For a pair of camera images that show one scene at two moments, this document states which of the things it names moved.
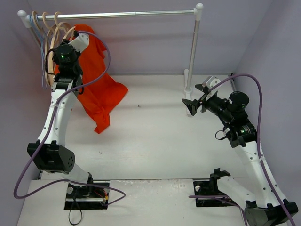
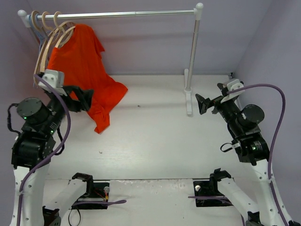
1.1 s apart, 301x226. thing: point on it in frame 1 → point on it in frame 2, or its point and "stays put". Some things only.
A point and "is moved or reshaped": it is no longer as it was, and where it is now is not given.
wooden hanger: (70, 28) is moved or reshaped
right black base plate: (209, 188) stays put
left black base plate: (83, 197) stays put
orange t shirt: (99, 91) stays put
